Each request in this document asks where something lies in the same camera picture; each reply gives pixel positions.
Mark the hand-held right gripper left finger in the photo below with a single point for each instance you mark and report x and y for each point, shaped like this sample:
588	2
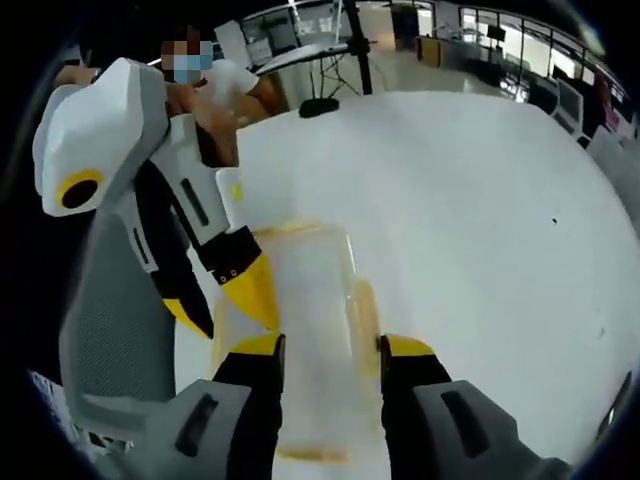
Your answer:
225	430

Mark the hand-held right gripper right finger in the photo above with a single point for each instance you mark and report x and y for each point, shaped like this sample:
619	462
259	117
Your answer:
440	435

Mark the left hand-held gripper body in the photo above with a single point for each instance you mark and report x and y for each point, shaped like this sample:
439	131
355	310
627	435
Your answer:
100	135

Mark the grey mesh office chair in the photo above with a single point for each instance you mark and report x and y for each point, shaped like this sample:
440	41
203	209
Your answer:
120	320

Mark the white side desk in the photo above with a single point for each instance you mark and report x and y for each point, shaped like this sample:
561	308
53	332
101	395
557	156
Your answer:
300	55

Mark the black tripod stand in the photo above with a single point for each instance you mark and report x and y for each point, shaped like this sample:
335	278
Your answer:
361	50

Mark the brown cardboard box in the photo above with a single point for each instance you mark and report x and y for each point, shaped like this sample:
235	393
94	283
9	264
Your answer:
427	50

